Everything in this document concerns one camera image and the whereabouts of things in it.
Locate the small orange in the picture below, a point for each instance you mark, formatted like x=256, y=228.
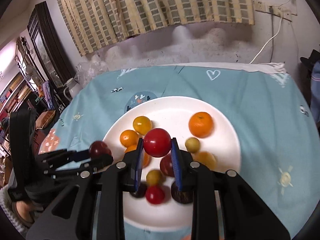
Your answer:
x=129, y=138

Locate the white oval plate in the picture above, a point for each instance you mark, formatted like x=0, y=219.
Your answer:
x=172, y=113

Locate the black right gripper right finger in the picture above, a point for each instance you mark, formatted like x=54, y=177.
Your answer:
x=224, y=205

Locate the orange center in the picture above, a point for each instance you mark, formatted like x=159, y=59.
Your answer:
x=146, y=159

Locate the large orange left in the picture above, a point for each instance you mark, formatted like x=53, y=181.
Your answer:
x=201, y=124

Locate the dark yellow-orange round fruit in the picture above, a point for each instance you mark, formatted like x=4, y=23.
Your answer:
x=142, y=125

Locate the red cherry fruit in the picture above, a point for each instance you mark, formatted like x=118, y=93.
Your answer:
x=155, y=195
x=166, y=166

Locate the red cherry fruit upper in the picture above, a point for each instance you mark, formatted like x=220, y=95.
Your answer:
x=155, y=195

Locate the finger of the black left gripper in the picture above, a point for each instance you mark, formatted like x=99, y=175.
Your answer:
x=89, y=166
x=59, y=158

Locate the teal patterned tablecloth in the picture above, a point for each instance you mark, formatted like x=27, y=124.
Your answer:
x=278, y=136

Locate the dark plum left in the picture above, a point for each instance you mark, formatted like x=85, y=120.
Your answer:
x=140, y=193

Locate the wall power strip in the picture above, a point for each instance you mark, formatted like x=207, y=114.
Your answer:
x=278, y=11

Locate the small yellow fruit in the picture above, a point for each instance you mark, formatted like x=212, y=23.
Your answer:
x=154, y=177
x=192, y=145

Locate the yellow pear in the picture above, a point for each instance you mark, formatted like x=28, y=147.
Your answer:
x=206, y=159

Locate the person's left hand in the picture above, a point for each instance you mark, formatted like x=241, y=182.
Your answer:
x=27, y=212

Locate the red cherry fruit lower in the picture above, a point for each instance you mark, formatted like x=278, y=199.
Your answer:
x=166, y=166

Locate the white kettle jug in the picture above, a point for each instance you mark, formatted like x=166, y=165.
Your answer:
x=72, y=89

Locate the dark brown fruit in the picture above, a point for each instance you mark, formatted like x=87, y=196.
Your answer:
x=180, y=196

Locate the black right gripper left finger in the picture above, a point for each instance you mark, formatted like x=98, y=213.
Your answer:
x=100, y=213

